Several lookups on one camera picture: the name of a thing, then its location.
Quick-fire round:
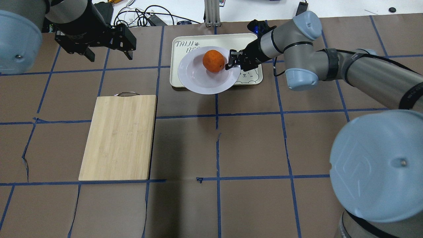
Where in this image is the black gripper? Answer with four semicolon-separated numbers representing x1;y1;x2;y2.
225;20;277;72
55;7;136;62

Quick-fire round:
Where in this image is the bamboo cutting board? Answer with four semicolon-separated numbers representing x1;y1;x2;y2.
78;94;157;182

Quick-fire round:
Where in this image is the orange fruit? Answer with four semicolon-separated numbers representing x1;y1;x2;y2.
202;50;225;73

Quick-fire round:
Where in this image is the white round plate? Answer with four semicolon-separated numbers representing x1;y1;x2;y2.
177;46;241;95

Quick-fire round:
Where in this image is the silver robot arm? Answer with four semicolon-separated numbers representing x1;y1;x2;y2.
226;11;422;238
0;0;136;74

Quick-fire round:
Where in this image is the cream bear tray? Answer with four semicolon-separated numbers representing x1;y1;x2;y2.
170;33;263;88

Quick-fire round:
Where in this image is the aluminium frame post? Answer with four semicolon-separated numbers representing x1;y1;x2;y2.
204;0;221;27

